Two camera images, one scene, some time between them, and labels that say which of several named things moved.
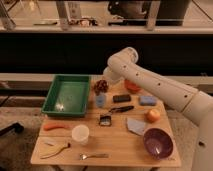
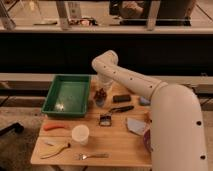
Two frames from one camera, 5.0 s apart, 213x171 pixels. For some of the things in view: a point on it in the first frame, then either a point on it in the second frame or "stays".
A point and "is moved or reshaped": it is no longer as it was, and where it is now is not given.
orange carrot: [52, 126] stays
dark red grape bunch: [100, 86] is moved or reshaped
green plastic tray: [67, 95] stays
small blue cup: [100, 100] stays
